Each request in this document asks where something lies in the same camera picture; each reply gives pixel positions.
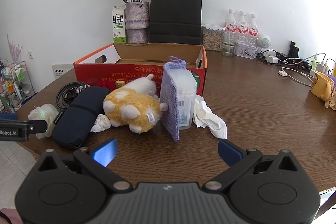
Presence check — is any translucent plastic container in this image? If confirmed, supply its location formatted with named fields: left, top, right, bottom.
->
left=168, top=69, right=197, bottom=130

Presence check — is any black upright device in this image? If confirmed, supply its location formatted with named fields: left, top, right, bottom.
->
left=288, top=41, right=300, bottom=57

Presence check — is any white and green face mask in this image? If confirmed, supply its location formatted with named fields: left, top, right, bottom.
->
left=28, top=103, right=59, bottom=139

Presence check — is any yellow and white alpaca plush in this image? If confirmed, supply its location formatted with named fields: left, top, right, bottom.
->
left=103, top=74, right=168, bottom=133

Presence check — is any pink wall sticker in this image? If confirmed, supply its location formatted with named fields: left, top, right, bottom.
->
left=7, top=34, right=25, bottom=64

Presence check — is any yellow mug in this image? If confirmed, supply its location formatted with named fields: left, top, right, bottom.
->
left=310, top=71, right=336, bottom=102

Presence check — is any white cable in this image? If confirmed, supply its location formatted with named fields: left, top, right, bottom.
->
left=282, top=67, right=319, bottom=86

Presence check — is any white printed tin box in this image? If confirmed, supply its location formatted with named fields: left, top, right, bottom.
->
left=234, top=42, right=257, bottom=59

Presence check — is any white and green milk carton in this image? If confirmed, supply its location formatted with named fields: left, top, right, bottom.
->
left=112, top=6, right=127, bottom=44

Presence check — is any clear jar of seeds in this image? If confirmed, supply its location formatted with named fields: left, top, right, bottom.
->
left=202, top=24, right=226, bottom=52

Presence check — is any small crumpled white tissue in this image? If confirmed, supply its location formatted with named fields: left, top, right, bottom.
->
left=91, top=114, right=111, bottom=132

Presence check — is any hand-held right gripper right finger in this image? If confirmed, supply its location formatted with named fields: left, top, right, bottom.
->
left=203, top=139, right=305, bottom=191

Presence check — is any black paper bag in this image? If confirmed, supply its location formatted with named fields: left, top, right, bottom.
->
left=149, top=0, right=203, bottom=45

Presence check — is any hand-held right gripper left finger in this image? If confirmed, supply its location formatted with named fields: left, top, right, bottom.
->
left=33, top=139, right=132, bottom=191

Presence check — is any white wall charger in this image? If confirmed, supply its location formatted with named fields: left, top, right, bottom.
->
left=314, top=61, right=328, bottom=77

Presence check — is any red cardboard box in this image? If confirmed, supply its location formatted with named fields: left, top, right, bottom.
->
left=73, top=43, right=207, bottom=98

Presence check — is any clear drinking glass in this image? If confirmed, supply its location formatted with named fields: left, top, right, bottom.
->
left=221, top=31, right=236, bottom=57

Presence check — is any black cable bundle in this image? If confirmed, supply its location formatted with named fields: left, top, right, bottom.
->
left=256, top=49, right=314, bottom=71

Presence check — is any purple textured vase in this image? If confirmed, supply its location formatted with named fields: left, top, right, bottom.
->
left=125, top=1, right=150, bottom=44

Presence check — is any metal wire rack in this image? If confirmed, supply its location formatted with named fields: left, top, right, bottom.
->
left=0, top=61, right=36, bottom=113

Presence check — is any purple woven pouch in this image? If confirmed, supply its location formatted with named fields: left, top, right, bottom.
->
left=160, top=56, right=187, bottom=142

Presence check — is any navy zip case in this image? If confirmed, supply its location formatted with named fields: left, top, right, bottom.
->
left=51, top=87, right=111, bottom=151

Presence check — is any large white tissue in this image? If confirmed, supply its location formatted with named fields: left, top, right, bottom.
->
left=193, top=98, right=227, bottom=139

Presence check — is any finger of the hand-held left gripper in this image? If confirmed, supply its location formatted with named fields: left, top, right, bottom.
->
left=0, top=113, right=19, bottom=121
left=26, top=120, right=53, bottom=133

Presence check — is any white round device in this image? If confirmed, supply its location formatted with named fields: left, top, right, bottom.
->
left=257, top=33, right=272, bottom=52

